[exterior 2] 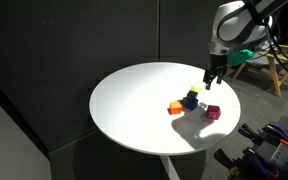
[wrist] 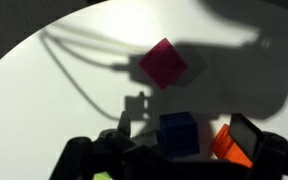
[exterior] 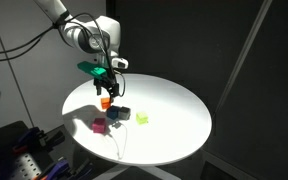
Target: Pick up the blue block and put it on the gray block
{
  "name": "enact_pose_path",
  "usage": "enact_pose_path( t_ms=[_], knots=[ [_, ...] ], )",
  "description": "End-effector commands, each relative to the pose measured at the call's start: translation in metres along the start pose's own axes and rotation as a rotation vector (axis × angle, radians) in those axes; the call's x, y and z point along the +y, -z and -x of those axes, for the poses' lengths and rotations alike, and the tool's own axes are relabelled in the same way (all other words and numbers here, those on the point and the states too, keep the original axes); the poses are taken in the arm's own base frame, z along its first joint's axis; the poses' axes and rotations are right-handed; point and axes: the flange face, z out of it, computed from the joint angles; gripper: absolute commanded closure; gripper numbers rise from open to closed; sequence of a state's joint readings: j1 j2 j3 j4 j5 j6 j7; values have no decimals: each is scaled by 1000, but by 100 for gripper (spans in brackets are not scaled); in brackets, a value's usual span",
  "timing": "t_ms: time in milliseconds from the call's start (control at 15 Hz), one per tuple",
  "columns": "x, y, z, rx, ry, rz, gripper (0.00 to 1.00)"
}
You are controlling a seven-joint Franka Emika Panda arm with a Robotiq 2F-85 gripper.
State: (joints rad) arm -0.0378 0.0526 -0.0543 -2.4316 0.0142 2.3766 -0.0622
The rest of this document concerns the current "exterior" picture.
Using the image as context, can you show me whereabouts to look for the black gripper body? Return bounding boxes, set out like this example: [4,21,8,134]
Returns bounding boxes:
[92,70,122,92]

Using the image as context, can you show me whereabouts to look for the blue block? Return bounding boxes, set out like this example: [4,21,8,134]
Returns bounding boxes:
[105,105,122,121]

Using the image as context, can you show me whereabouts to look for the orange block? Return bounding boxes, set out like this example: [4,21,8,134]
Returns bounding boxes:
[100,96,113,111]

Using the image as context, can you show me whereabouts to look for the gray block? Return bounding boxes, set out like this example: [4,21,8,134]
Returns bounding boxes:
[117,106,132,121]

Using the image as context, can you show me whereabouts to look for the magenta block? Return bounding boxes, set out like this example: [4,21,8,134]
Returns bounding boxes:
[91,117,107,135]

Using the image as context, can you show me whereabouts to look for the yellow-green block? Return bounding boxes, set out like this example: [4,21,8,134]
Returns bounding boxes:
[135,111,150,126]

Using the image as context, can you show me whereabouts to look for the purple spring clamp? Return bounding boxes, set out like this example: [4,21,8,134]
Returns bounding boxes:
[33,157,71,180]

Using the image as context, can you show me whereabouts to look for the perforated mounting board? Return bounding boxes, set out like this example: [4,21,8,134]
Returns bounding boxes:
[9,152,44,180]

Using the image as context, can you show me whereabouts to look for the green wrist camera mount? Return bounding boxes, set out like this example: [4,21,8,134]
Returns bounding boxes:
[76,60,107,80]

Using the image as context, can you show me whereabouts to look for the black equipment with cables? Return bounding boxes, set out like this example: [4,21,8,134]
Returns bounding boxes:
[11,125,67,155]

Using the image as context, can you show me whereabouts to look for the white table pedestal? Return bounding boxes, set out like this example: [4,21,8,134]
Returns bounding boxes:
[93,162,177,180]

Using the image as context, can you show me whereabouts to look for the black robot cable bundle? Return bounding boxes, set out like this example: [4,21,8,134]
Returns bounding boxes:
[0,12,126,98]

